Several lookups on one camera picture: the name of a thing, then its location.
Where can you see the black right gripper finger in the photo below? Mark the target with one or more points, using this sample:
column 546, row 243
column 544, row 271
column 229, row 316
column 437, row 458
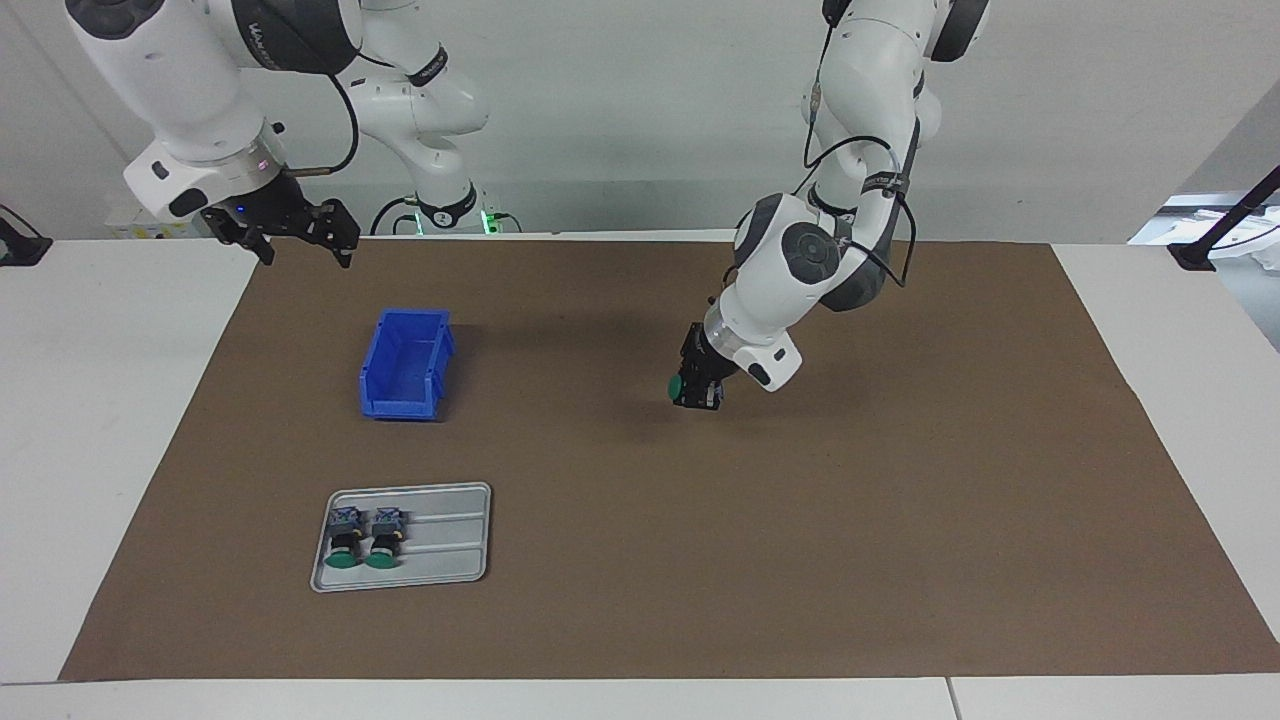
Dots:
column 340, row 228
column 250, row 238

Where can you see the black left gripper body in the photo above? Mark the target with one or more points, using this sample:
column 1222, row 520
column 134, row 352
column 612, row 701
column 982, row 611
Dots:
column 705, row 355

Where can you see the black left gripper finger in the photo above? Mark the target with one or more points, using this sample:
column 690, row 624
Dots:
column 708, row 395

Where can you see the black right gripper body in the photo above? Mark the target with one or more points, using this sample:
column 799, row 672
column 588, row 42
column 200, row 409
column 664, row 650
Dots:
column 270, row 212

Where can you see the green push button switch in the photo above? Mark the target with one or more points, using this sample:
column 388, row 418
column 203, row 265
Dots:
column 343, row 540
column 383, row 540
column 675, row 387

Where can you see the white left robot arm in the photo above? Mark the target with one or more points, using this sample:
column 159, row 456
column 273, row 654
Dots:
column 800, row 260

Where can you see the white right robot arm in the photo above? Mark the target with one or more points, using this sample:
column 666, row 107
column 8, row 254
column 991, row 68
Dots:
column 170, row 90

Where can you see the white yellow box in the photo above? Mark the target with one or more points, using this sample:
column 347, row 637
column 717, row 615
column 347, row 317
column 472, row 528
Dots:
column 130, row 228

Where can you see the brown table mat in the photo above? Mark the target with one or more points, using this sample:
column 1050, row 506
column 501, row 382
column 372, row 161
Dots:
column 700, row 560

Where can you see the blue plastic storage bin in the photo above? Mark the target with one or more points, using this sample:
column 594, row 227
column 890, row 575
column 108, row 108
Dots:
column 400, row 400

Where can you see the silver metal tray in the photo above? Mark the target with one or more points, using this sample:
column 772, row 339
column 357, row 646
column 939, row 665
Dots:
column 450, row 560

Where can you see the black slanted stand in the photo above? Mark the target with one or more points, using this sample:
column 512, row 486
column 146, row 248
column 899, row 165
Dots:
column 1190, row 257

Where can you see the black clamp mount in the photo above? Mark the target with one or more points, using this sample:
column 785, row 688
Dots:
column 25, row 250

